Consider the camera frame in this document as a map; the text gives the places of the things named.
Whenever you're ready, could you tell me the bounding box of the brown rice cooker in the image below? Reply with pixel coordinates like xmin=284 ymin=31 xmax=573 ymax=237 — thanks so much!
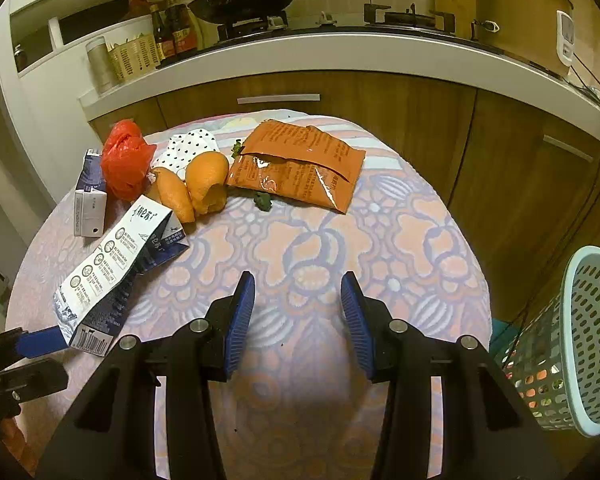
xmin=469 ymin=0 xmax=577 ymax=80

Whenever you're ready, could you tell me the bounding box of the orange peel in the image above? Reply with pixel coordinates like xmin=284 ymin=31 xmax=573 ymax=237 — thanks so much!
xmin=150 ymin=166 xmax=197 ymax=224
xmin=185 ymin=151 xmax=230 ymax=216

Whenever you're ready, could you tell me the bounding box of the red plastic bag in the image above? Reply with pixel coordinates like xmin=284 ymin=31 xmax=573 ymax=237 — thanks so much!
xmin=100 ymin=119 xmax=157 ymax=202

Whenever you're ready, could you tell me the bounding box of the torn orange foil packet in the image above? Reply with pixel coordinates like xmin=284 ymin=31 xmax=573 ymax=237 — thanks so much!
xmin=225 ymin=120 xmax=367 ymax=215

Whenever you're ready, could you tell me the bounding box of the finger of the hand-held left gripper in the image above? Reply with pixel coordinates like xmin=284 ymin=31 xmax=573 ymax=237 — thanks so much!
xmin=0 ymin=359 xmax=70 ymax=418
xmin=0 ymin=327 xmax=63 ymax=361

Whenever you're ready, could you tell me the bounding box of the yellow plastic basket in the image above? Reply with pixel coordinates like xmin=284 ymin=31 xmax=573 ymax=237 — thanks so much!
xmin=107 ymin=35 xmax=161 ymax=83

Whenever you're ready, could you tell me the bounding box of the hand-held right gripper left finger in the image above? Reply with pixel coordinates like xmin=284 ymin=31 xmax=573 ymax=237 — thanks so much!
xmin=35 ymin=271 xmax=257 ymax=480

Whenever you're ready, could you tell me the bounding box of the blue white milk carton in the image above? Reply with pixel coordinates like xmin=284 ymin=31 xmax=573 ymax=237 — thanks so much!
xmin=54 ymin=197 xmax=190 ymax=357

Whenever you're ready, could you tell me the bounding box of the light blue plastic basket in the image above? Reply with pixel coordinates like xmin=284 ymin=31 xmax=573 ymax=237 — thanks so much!
xmin=500 ymin=245 xmax=600 ymax=437

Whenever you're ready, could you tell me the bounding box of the black gas stove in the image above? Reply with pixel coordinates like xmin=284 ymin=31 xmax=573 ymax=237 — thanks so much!
xmin=157 ymin=2 xmax=481 ymax=68

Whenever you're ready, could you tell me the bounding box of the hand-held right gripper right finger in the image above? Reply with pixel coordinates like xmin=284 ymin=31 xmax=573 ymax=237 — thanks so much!
xmin=340 ymin=271 xmax=566 ymax=480

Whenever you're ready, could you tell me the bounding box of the floral printed tablecloth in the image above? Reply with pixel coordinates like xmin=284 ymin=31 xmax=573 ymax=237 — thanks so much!
xmin=5 ymin=110 xmax=493 ymax=480

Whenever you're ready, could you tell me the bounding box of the grey cylindrical canister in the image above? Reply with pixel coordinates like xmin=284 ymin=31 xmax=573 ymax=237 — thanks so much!
xmin=85 ymin=36 xmax=121 ymax=96

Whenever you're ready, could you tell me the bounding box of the metal cabinet handle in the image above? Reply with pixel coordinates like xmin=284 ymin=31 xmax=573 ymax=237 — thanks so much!
xmin=542 ymin=135 xmax=595 ymax=163
xmin=237 ymin=94 xmax=321 ymax=105

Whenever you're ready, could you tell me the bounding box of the small blue white carton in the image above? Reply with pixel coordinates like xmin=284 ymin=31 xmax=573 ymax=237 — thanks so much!
xmin=73 ymin=148 xmax=108 ymax=238

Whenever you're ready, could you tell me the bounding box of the white polka dot wrapper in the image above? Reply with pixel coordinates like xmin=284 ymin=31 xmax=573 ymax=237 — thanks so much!
xmin=152 ymin=128 xmax=220 ymax=171

